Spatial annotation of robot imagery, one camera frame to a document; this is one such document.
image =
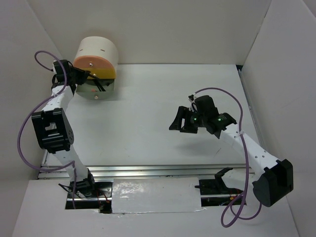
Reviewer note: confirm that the yellow drawer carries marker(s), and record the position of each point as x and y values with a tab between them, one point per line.
103	73

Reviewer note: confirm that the beige round drawer organizer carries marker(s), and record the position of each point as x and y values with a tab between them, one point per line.
99	46

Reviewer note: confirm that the white foam board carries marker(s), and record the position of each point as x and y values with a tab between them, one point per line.
156	195

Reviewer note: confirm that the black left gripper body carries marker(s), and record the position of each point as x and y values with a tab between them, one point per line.
79	76

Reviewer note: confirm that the peach top drawer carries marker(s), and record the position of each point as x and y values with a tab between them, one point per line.
95	62

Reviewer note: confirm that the grey bottom drawer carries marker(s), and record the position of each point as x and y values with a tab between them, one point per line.
84	90

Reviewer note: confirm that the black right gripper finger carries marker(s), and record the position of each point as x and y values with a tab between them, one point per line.
176	125
183	113

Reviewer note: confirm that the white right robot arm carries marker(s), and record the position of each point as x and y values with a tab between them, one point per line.
275	176

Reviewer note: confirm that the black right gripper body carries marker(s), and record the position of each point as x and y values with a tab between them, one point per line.
200	118

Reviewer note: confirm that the aluminium rail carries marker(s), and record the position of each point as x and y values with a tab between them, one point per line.
149	171

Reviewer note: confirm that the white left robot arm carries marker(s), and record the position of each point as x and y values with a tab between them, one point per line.
54	132

